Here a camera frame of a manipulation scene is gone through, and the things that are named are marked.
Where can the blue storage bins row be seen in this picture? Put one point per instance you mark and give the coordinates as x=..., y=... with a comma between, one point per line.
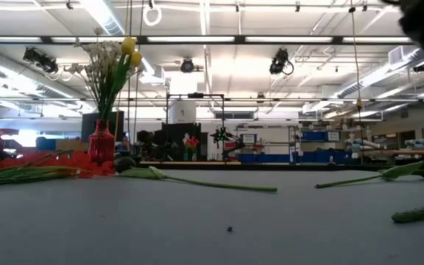
x=307, y=157

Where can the blue shelf bins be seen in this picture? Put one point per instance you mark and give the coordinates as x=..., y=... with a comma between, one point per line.
x=322, y=136

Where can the black ceiling-mounted camera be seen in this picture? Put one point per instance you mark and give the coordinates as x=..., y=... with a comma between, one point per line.
x=278, y=62
x=41, y=60
x=422, y=67
x=187, y=66

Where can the cardboard box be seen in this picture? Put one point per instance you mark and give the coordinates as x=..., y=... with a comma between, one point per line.
x=64, y=144

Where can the black background monitor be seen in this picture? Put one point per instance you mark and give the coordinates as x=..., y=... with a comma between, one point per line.
x=87, y=127

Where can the distant vase with flowers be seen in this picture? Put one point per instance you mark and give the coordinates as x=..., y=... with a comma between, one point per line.
x=192, y=141

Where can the blue-framed white sign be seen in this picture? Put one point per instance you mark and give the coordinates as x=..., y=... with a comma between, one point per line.
x=248, y=138

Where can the white cylindrical tank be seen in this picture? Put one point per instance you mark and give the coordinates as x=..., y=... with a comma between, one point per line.
x=182, y=110

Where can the yellow artificial tulip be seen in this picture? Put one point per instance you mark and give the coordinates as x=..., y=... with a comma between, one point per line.
x=128, y=45
x=135, y=59

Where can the dark artificial tulip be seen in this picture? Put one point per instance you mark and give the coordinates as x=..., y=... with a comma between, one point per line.
x=399, y=171
x=123, y=164

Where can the black rectangular frame rig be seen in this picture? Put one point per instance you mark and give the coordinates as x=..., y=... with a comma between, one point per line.
x=212, y=95

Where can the red glass vase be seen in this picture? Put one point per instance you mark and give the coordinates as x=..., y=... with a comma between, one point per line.
x=101, y=145

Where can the black overhead light bar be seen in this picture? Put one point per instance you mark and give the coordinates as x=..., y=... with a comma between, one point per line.
x=239, y=39
x=337, y=99

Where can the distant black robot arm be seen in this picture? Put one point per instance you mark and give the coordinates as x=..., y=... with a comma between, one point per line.
x=223, y=135

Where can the person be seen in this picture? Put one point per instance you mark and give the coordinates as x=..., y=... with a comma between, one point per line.
x=125, y=143

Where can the red storage rack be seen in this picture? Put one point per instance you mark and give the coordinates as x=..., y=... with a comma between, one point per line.
x=7, y=132

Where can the red flower bunch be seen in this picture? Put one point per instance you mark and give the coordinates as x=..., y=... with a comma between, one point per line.
x=83, y=162
x=418, y=212

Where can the wooden background table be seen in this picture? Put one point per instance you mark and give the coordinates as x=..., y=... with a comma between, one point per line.
x=418, y=152

